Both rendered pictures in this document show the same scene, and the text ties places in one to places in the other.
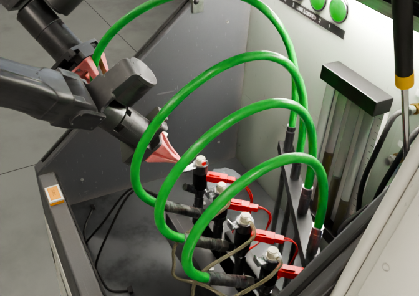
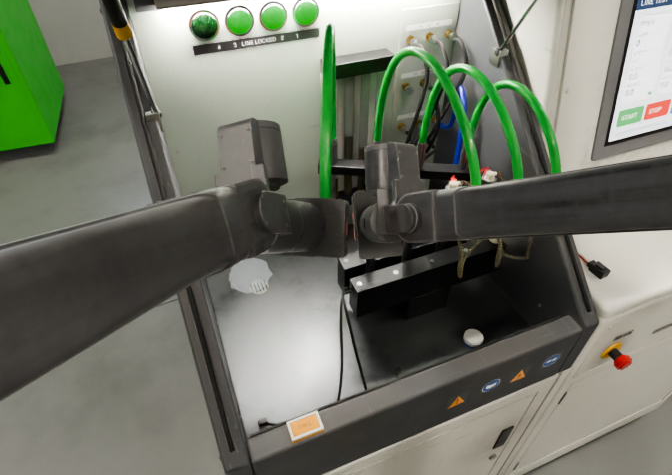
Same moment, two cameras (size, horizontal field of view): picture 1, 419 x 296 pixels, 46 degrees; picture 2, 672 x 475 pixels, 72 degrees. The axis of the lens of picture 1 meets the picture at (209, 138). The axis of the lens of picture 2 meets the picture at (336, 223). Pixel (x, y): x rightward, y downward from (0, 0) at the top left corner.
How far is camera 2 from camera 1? 0.93 m
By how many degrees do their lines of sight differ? 61
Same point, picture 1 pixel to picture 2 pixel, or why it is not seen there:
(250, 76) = (190, 168)
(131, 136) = not seen: hidden behind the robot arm
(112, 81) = (411, 171)
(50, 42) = (312, 226)
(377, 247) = (555, 88)
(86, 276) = (437, 373)
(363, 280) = (554, 114)
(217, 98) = not seen: hidden behind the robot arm
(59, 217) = (345, 416)
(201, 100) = not seen: hidden behind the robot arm
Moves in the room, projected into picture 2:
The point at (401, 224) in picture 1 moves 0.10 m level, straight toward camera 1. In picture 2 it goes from (568, 59) to (629, 74)
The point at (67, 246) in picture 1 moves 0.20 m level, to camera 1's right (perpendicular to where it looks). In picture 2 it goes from (395, 399) to (399, 300)
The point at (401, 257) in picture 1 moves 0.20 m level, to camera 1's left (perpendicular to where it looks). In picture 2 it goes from (573, 76) to (606, 134)
